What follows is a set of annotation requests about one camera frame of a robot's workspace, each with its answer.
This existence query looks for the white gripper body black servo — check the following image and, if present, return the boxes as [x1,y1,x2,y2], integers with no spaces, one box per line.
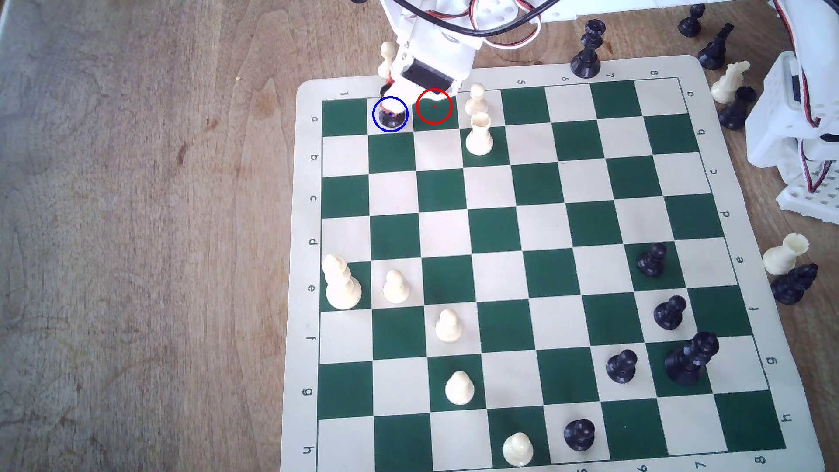
[395,18,484,99]

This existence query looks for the white chess knight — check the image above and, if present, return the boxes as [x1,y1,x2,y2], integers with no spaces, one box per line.
[711,60,752,104]

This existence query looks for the red black base wires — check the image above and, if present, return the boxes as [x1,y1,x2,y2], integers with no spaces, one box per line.
[773,0,839,192]

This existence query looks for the black cable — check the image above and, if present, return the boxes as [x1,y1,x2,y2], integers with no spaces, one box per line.
[392,0,562,35]

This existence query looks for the red white servo wires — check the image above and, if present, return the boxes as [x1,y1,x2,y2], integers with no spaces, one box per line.
[482,0,544,49]

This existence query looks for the black chess queen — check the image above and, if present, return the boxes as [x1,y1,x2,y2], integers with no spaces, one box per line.
[570,19,607,80]

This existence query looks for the black chess bishop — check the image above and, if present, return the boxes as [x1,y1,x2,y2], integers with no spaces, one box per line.
[697,22,735,70]

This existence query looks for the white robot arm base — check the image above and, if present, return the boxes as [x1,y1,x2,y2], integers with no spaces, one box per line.
[746,0,839,187]

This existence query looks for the white chess king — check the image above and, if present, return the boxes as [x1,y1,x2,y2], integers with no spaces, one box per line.
[321,253,363,310]

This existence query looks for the black chess king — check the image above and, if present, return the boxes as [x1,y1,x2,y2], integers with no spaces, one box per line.
[664,331,720,386]

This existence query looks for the white chess rook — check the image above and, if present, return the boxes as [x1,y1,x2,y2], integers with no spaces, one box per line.
[762,233,810,276]
[465,111,494,157]

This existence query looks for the green and cream chess mat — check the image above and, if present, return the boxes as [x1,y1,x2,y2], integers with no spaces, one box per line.
[281,55,825,472]

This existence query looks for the white chess pawn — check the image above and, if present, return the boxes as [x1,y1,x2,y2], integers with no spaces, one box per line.
[435,308,463,343]
[445,371,475,405]
[383,269,411,304]
[378,41,401,81]
[503,432,534,468]
[465,83,489,118]

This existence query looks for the black chess pawn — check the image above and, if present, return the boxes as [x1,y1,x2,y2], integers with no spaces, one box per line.
[718,86,757,130]
[606,349,638,384]
[678,3,707,38]
[637,243,668,278]
[653,295,687,330]
[564,419,596,452]
[378,98,406,130]

